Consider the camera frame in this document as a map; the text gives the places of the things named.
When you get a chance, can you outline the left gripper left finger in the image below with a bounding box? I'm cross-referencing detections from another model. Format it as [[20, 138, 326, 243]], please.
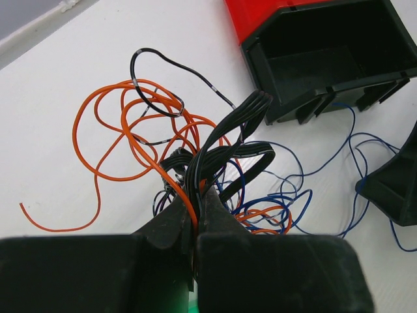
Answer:
[[1, 198, 193, 312]]

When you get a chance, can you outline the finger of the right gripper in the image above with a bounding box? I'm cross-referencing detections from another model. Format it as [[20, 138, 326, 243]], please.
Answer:
[[355, 128, 416, 226]]

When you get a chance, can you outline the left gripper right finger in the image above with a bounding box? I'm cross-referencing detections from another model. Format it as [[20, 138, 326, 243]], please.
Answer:
[[196, 190, 375, 312]]

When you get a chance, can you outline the orange wire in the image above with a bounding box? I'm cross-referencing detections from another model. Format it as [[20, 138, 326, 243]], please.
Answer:
[[19, 79, 293, 236]]

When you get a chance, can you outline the black ribbon cable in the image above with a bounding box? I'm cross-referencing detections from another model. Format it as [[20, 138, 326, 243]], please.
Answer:
[[159, 91, 276, 213]]

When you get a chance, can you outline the black thin wire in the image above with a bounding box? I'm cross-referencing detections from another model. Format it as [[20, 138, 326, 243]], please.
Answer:
[[130, 48, 237, 146]]

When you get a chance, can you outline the green plastic bin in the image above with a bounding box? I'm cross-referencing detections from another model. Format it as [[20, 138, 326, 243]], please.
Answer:
[[174, 288, 199, 313]]

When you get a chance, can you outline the red and black bin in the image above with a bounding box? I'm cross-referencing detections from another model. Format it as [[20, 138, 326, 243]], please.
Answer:
[[225, 1, 416, 125]]

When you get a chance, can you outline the back aluminium rail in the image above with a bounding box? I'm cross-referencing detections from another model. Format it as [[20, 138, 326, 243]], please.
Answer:
[[1, 0, 96, 68]]

